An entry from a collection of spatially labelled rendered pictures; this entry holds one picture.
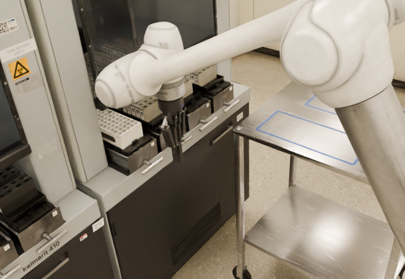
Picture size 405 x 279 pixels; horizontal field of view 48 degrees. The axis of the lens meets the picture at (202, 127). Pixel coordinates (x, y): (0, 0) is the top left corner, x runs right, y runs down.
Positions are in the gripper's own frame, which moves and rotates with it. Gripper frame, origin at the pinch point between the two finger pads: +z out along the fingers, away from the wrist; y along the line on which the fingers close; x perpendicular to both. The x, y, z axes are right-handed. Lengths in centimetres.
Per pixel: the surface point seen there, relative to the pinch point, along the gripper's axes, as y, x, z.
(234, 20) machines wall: -245, -84, 53
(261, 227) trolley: -31, 16, 56
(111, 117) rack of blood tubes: -7.2, -29.5, -2.1
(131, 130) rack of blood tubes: -2.7, -18.3, -2.3
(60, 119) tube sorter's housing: 14.2, -30.2, -14.3
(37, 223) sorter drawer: 38.2, -23.6, 3.9
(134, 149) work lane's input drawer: 0.6, -15.8, 2.5
